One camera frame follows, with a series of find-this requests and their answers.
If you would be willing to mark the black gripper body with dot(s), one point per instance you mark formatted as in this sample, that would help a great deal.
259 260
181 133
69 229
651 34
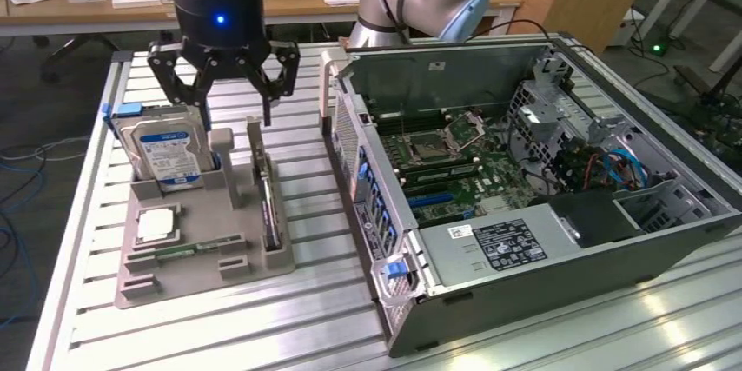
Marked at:
220 36

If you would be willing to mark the graphics card with fan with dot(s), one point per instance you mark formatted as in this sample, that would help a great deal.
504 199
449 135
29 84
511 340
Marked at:
268 206

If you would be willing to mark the black office chair base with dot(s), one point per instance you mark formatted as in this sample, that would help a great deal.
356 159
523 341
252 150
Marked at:
69 51

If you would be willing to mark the hard disk with blue carrier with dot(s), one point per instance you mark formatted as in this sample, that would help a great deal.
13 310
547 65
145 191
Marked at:
168 154

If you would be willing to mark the CPU socket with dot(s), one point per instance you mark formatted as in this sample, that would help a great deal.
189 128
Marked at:
427 145

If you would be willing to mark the open socket cover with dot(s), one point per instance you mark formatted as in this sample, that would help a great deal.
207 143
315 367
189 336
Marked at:
465 127

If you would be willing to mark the silver CPU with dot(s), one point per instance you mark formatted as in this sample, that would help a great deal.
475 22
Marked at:
156 227

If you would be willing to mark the installed RAM stick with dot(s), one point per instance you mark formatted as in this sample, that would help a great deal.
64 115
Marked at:
440 176

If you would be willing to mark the blue expansion slot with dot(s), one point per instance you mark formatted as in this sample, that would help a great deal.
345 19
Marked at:
429 200

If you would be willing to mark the green RAM stick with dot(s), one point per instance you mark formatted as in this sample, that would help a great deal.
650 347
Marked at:
185 250

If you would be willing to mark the green motherboard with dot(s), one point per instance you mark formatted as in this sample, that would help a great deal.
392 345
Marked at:
480 180

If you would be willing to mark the grey parts rack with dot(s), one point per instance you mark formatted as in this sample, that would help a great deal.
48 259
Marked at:
196 275

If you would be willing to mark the metal disk bay cage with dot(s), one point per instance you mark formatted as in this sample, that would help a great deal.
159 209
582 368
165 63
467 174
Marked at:
550 114

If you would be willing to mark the blue case latch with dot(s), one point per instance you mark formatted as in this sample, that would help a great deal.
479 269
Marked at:
393 269

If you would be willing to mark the grey power supply unit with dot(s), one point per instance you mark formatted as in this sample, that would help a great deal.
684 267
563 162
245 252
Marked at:
463 249

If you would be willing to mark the green lit device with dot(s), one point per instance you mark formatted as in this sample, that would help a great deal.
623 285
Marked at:
656 47

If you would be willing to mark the open grey PC case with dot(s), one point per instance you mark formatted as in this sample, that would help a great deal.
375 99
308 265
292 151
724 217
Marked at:
579 284

